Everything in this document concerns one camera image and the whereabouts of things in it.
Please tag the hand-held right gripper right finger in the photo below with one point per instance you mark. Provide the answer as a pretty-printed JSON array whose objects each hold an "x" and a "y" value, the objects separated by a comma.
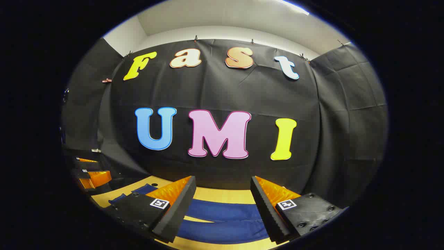
[{"x": 267, "y": 211}]

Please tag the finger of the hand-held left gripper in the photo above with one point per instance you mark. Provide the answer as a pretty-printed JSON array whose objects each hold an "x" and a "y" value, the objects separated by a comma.
[
  {"x": 86, "y": 160},
  {"x": 99, "y": 177}
]

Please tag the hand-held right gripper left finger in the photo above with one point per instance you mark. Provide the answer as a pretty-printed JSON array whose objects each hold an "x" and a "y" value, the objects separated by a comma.
[{"x": 175, "y": 217}]

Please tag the blue denim jeans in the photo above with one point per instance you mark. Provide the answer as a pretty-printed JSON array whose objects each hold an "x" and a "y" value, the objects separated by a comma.
[{"x": 222, "y": 211}]

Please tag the black backdrop cloth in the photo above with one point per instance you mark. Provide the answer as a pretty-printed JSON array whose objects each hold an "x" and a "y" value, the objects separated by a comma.
[{"x": 215, "y": 90}]

